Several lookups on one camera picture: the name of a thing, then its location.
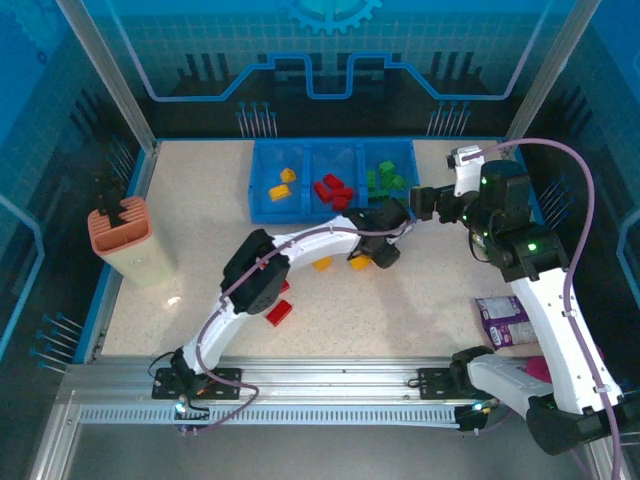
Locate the purple snack bag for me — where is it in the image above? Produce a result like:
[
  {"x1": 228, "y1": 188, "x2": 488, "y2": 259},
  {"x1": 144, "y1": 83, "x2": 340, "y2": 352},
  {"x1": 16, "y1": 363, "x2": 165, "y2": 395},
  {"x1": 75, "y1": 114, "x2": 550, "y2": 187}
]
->
[{"x1": 474, "y1": 295, "x2": 539, "y2": 351}]

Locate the blue three-compartment bin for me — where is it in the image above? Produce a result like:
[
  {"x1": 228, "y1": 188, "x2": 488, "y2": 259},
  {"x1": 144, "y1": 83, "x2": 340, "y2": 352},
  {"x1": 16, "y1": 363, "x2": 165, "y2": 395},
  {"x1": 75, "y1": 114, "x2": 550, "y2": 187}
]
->
[{"x1": 248, "y1": 139, "x2": 420, "y2": 225}]

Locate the magenta plastic cup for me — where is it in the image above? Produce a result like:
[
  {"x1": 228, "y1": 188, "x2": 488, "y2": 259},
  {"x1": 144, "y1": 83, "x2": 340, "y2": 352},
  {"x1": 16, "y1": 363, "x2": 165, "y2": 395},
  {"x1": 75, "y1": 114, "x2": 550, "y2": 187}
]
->
[{"x1": 524, "y1": 355, "x2": 551, "y2": 382}]

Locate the small black controller board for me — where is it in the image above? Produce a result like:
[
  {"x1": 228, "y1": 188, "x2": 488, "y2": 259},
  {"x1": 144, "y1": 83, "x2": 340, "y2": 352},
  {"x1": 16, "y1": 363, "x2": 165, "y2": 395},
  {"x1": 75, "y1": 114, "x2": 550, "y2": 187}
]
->
[
  {"x1": 457, "y1": 402, "x2": 496, "y2": 435},
  {"x1": 172, "y1": 397, "x2": 211, "y2": 437}
]

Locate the pink cream slotted holder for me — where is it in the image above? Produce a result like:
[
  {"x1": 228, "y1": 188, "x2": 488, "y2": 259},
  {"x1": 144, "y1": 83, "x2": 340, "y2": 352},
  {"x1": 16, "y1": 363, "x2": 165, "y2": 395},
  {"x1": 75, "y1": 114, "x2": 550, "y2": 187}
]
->
[{"x1": 87, "y1": 196, "x2": 179, "y2": 289}]

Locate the black tool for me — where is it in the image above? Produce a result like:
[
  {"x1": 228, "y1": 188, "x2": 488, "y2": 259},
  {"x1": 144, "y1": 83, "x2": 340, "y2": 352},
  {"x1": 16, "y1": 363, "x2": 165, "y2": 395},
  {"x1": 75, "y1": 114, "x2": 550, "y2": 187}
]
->
[{"x1": 92, "y1": 178, "x2": 129, "y2": 226}]

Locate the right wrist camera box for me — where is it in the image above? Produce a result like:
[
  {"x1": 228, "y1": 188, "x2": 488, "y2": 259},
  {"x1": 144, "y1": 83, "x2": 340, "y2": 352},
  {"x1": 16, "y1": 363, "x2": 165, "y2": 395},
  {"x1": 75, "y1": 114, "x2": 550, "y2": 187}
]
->
[{"x1": 445, "y1": 145, "x2": 487, "y2": 199}]

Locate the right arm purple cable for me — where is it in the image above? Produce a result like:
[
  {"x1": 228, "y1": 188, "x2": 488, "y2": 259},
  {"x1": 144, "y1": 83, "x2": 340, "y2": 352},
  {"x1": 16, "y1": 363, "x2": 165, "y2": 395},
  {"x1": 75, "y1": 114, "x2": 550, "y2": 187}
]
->
[{"x1": 459, "y1": 138, "x2": 626, "y2": 480}]

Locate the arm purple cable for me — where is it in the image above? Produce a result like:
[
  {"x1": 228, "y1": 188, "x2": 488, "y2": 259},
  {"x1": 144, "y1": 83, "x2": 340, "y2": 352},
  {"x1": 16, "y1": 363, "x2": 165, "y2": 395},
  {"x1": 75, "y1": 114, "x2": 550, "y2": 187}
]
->
[
  {"x1": 177, "y1": 222, "x2": 414, "y2": 436},
  {"x1": 459, "y1": 138, "x2": 626, "y2": 480}
]

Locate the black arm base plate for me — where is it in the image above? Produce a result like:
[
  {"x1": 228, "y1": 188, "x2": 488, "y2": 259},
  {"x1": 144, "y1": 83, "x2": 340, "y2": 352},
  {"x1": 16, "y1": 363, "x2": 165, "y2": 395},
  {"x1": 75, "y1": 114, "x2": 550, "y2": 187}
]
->
[
  {"x1": 152, "y1": 367, "x2": 245, "y2": 401},
  {"x1": 417, "y1": 367, "x2": 469, "y2": 401}
]

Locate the aluminium frame post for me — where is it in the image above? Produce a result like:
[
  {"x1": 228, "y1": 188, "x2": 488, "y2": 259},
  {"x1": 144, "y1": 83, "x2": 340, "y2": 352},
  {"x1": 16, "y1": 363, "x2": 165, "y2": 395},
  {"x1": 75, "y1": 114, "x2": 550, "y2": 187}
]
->
[
  {"x1": 55, "y1": 0, "x2": 160, "y2": 154},
  {"x1": 502, "y1": 0, "x2": 595, "y2": 151}
]

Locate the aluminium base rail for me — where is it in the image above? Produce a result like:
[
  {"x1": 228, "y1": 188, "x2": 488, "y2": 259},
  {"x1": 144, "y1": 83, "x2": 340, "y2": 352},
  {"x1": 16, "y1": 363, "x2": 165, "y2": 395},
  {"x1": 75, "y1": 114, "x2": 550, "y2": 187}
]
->
[{"x1": 57, "y1": 355, "x2": 551, "y2": 436}]

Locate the slotted grey cable duct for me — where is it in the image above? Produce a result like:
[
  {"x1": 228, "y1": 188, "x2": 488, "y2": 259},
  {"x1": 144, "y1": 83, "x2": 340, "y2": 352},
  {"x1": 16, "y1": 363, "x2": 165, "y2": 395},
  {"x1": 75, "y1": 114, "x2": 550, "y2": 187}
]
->
[{"x1": 78, "y1": 403, "x2": 462, "y2": 427}]

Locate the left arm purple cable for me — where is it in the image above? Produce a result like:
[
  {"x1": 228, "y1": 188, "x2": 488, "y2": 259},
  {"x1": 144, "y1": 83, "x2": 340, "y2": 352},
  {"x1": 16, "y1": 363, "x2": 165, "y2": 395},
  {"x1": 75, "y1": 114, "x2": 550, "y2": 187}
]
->
[{"x1": 177, "y1": 222, "x2": 414, "y2": 436}]

